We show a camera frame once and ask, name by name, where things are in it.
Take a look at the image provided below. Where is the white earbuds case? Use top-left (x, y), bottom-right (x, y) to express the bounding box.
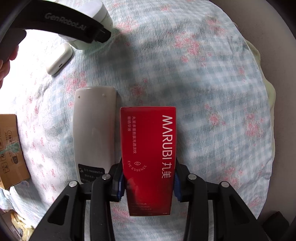
top-left (46, 43), bottom-right (73, 75)

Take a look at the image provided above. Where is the white round jar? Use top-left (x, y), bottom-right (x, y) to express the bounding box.
top-left (59, 1), bottom-right (113, 50)

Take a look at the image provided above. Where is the white remote control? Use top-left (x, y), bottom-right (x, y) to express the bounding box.
top-left (73, 86), bottom-right (116, 183)

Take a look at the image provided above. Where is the red Marubi cosmetics box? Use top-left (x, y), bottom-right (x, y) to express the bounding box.
top-left (120, 106), bottom-right (177, 216)

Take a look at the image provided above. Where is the person's left hand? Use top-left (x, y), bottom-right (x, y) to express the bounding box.
top-left (0, 46), bottom-right (19, 88)

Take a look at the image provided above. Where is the brown cardboard box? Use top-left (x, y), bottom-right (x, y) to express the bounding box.
top-left (0, 114), bottom-right (30, 189)

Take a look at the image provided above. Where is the floral checkered bed cover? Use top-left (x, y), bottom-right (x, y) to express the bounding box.
top-left (0, 0), bottom-right (276, 241)

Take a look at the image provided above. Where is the beige sofa backrest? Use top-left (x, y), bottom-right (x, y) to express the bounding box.
top-left (214, 1), bottom-right (295, 222)

